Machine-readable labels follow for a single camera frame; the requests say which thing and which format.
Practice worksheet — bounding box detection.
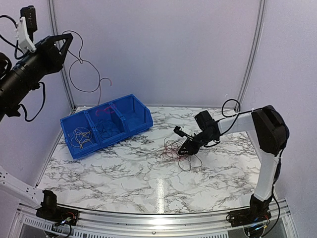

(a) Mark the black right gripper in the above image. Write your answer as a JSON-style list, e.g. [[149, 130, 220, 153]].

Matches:
[[178, 130, 215, 155]]

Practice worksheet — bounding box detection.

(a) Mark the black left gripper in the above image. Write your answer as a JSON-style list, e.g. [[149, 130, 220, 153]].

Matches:
[[0, 32, 75, 111]]

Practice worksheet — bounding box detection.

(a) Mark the red wire bundle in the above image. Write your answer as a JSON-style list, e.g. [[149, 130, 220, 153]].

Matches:
[[159, 137, 202, 172]]

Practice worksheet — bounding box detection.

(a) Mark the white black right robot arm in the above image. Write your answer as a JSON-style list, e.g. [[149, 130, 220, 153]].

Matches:
[[174, 105, 290, 227]]

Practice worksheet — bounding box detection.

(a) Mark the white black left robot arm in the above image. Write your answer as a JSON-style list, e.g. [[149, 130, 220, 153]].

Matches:
[[0, 33, 78, 227]]

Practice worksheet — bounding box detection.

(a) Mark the blue three-compartment plastic bin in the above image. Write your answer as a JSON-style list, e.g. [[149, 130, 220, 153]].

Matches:
[[60, 94, 153, 160]]

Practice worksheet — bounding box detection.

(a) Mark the left aluminium frame post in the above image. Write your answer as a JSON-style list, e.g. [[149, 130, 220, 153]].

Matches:
[[47, 0, 76, 111]]

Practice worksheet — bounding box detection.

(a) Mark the aluminium frame post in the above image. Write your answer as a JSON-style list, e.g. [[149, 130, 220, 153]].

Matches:
[[237, 0, 267, 106], [47, 0, 76, 111]]

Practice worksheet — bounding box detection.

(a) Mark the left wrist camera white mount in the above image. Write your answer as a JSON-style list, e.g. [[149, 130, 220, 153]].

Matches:
[[15, 5, 38, 53]]

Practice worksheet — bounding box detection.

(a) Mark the right aluminium frame post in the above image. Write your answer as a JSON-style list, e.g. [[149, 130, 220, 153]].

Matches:
[[237, 0, 267, 106]]

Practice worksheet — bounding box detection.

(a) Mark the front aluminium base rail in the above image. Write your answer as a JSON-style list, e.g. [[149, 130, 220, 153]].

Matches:
[[8, 199, 299, 238]]

